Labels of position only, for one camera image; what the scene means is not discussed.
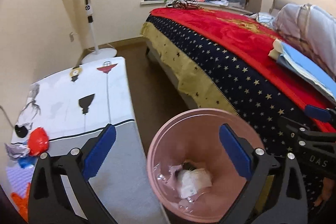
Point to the zebra striped cloth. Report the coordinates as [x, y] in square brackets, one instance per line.
[183, 4]

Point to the person's right hand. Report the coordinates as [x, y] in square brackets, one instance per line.
[327, 190]

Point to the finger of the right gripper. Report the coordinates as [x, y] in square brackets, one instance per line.
[323, 115]

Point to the red plastic wrapper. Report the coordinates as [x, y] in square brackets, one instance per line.
[38, 142]

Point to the silver foil wrapper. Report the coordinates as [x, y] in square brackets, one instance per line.
[16, 151]

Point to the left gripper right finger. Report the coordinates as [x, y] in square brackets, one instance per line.
[274, 190]

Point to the white paper wrapper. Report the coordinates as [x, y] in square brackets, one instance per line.
[192, 182]

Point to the bed with red blanket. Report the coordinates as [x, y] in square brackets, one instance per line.
[221, 60]

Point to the low table with grey cloth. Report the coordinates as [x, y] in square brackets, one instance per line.
[73, 106]

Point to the plaid quilt bundle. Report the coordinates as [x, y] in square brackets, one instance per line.
[307, 28]

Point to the purple foam fruit net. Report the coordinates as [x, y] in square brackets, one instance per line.
[19, 178]

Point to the orange plastic bag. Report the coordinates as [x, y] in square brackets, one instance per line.
[22, 202]

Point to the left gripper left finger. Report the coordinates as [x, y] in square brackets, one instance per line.
[48, 201]

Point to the pink trash bin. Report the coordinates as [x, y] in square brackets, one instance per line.
[193, 137]

